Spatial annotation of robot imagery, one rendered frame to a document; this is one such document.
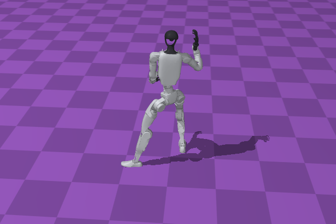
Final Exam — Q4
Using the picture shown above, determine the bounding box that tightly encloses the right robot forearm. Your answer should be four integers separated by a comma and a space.
192, 45, 203, 69

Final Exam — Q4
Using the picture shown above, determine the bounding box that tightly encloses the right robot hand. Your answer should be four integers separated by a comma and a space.
192, 29, 199, 50

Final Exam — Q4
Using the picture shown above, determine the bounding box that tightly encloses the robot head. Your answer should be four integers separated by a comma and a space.
164, 30, 179, 54

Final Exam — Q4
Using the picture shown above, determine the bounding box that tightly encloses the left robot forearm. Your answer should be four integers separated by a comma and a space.
149, 72, 156, 84

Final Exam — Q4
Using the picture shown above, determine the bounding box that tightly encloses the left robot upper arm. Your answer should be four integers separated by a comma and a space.
149, 52, 160, 79

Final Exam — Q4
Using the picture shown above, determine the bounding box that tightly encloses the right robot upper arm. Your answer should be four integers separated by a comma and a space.
181, 53, 201, 71

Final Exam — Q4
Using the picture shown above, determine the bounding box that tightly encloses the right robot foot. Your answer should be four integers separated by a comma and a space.
179, 139, 186, 153

